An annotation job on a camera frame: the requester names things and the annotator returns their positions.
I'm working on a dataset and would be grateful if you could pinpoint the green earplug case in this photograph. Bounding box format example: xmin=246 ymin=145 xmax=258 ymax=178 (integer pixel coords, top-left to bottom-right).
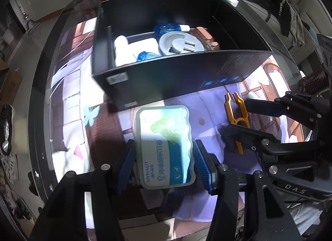
xmin=135 ymin=105 xmax=196 ymax=190

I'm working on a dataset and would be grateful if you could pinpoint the screwdriver with clear handle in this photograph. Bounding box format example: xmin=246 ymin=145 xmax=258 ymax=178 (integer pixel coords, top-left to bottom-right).
xmin=190 ymin=26 xmax=220 ymax=51

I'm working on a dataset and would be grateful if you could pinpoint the blue bottle white cap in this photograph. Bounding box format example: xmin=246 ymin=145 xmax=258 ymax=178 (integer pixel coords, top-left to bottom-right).
xmin=154 ymin=23 xmax=191 ymax=36
xmin=137 ymin=51 xmax=161 ymax=62

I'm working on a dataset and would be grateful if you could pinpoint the white rectangular power bank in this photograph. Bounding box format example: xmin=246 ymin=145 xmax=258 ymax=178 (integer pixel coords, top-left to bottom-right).
xmin=128 ymin=38 xmax=161 ymax=61

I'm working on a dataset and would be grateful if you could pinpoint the white glue tube red cap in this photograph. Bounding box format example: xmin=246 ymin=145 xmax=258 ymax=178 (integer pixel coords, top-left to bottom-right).
xmin=114 ymin=35 xmax=128 ymax=67

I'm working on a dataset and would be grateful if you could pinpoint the round white socket adapter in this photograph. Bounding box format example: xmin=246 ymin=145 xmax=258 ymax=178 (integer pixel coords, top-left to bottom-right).
xmin=159 ymin=32 xmax=205 ymax=56

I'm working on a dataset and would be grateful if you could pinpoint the anime printed desk mat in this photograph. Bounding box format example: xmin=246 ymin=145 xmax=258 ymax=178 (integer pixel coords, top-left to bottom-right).
xmin=49 ymin=17 xmax=310 ymax=231

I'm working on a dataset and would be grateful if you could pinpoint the beige sofa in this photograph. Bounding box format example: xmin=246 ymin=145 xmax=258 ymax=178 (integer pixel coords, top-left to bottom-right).
xmin=243 ymin=0 xmax=317 ymax=64

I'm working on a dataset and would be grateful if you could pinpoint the black cardboard box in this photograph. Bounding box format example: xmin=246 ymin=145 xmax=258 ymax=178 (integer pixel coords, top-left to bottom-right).
xmin=92 ymin=0 xmax=273 ymax=111

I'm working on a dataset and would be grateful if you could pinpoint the black trash bin with bag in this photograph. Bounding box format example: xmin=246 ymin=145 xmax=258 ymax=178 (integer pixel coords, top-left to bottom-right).
xmin=0 ymin=105 xmax=14 ymax=156

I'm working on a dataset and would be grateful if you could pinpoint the brown cardboard box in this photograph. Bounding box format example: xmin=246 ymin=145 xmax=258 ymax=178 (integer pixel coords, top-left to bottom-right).
xmin=0 ymin=60 xmax=22 ymax=105

